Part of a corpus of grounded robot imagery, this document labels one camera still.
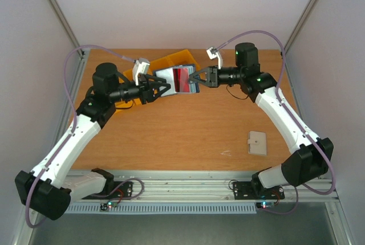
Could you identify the aluminium rail frame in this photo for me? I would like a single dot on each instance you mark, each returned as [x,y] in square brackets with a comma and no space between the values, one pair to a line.
[203,186]

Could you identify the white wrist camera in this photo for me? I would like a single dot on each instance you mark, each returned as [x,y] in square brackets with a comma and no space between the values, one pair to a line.
[141,67]
[213,53]

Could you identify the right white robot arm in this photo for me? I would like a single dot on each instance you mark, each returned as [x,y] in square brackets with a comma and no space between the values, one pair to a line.
[310,154]

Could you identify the grey slotted cable duct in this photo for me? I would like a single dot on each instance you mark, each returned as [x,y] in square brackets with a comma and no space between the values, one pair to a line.
[134,208]

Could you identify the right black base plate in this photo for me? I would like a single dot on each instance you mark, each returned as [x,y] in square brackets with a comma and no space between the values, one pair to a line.
[242,190]

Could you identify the yellow bin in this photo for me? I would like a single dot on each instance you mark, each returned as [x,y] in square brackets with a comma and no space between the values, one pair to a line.
[126,106]
[181,58]
[160,63]
[129,74]

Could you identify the blue card holder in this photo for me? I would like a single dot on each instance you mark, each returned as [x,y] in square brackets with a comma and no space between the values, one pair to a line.
[167,74]

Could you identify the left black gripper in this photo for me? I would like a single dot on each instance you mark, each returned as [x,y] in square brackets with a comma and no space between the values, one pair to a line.
[146,90]

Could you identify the beige card holder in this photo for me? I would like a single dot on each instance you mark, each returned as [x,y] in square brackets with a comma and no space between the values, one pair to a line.
[257,143]

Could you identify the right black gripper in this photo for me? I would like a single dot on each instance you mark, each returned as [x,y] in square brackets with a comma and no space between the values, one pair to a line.
[213,76]

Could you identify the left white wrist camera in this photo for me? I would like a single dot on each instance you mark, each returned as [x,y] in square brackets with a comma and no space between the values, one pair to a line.
[141,67]

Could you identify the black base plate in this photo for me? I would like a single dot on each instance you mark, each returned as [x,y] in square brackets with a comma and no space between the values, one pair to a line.
[118,188]
[242,190]

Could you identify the red credit card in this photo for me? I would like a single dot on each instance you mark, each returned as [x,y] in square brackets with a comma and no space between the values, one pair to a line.
[181,82]

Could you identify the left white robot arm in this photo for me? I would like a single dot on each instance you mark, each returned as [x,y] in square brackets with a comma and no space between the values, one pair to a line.
[44,189]

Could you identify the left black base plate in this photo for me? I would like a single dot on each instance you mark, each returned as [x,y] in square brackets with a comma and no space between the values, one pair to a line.
[118,188]

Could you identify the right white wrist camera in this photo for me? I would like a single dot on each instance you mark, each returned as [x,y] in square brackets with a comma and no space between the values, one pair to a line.
[213,53]

